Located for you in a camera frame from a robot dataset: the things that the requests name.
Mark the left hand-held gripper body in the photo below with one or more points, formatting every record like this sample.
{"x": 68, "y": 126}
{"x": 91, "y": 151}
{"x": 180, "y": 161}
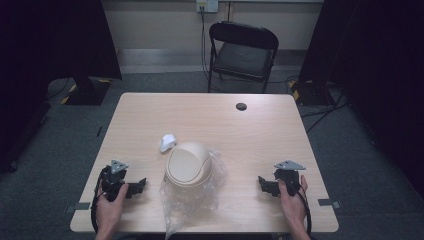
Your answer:
{"x": 111, "y": 182}

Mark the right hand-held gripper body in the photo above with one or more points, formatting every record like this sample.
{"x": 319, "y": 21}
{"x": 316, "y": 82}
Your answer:
{"x": 287, "y": 176}

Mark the white paper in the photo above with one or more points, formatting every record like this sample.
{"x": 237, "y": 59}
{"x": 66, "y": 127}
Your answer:
{"x": 167, "y": 142}

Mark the clear plastic bag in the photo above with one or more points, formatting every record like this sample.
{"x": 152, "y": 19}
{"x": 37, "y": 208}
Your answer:
{"x": 193, "y": 200}

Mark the person's right hand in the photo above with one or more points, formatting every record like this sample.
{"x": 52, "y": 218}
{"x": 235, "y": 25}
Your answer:
{"x": 293, "y": 206}

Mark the person's left hand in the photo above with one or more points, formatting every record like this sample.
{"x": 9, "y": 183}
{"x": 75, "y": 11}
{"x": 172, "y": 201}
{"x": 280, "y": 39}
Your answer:
{"x": 110, "y": 210}

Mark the grey tape strip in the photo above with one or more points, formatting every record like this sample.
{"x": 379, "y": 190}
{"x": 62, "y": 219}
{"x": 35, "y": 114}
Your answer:
{"x": 329, "y": 202}
{"x": 78, "y": 206}

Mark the black table grommet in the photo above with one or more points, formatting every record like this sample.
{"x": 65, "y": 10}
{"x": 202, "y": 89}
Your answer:
{"x": 241, "y": 106}

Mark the black stand base yellow stripes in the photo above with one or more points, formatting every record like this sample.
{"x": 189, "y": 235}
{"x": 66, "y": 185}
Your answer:
{"x": 311, "y": 94}
{"x": 87, "y": 93}

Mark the black folding chair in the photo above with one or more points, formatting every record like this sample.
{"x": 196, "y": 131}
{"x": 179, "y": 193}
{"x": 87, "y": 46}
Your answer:
{"x": 241, "y": 58}

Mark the dark curtain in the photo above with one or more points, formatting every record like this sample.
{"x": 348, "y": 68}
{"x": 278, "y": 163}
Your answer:
{"x": 376, "y": 66}
{"x": 40, "y": 50}

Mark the white wall outlet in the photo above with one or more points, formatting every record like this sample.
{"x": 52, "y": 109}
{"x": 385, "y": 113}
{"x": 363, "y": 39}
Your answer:
{"x": 207, "y": 5}

